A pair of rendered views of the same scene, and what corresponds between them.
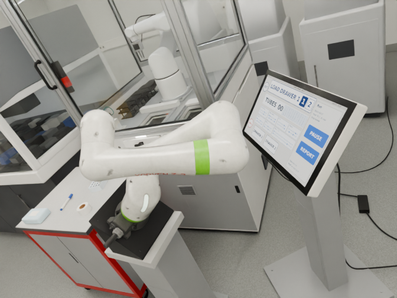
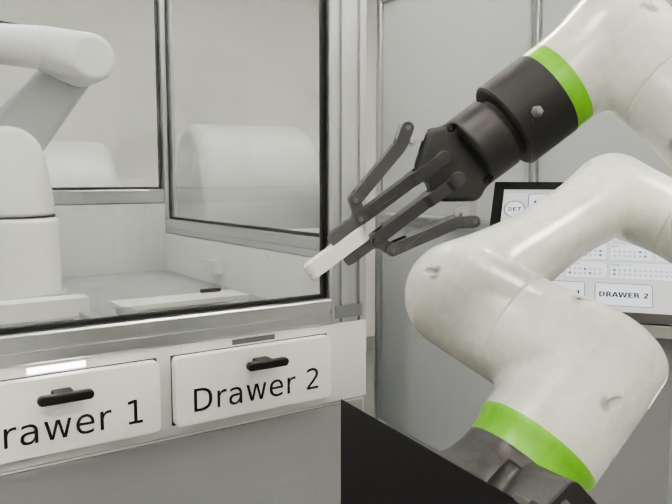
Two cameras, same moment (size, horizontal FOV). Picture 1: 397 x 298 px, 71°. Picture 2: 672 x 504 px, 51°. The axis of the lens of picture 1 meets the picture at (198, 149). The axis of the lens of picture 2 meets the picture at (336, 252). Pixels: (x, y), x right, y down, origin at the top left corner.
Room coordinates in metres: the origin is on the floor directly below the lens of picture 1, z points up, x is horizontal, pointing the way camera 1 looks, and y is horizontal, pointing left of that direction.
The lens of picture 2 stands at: (0.87, 1.05, 1.20)
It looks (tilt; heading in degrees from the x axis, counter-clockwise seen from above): 6 degrees down; 294
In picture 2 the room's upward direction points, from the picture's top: straight up
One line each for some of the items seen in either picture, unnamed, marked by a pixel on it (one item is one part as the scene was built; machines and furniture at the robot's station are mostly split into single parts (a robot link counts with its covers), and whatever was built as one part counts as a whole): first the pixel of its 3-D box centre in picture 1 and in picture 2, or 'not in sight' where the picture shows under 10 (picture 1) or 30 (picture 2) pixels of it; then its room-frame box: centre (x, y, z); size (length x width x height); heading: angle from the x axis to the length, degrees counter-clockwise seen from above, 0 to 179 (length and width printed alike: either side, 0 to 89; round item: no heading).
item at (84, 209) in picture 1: (84, 209); not in sight; (1.35, 0.73, 0.78); 0.07 x 0.07 x 0.04
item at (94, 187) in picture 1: (98, 182); not in sight; (1.58, 0.67, 0.78); 0.12 x 0.08 x 0.04; 163
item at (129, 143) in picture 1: (144, 145); (60, 412); (1.62, 0.31, 0.87); 0.29 x 0.02 x 0.11; 58
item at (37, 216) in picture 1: (36, 216); not in sight; (1.49, 1.07, 0.78); 0.15 x 0.10 x 0.04; 61
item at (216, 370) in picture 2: not in sight; (256, 377); (1.46, 0.04, 0.87); 0.29 x 0.02 x 0.11; 58
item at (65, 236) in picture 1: (108, 231); not in sight; (1.58, 0.82, 0.38); 0.62 x 0.58 x 0.76; 58
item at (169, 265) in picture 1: (174, 278); not in sight; (1.00, 0.38, 0.38); 0.30 x 0.30 x 0.76; 53
